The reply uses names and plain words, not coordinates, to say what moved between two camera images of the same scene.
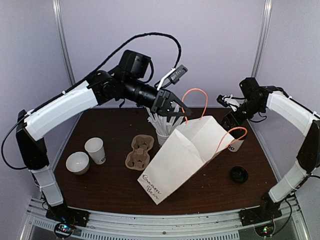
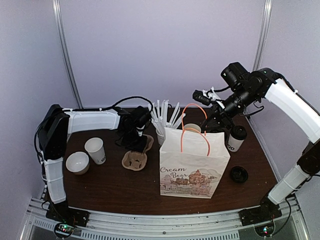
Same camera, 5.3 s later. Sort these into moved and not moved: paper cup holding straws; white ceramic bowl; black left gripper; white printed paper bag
Moved: black left gripper; white printed paper bag
Not moved: white ceramic bowl; paper cup holding straws
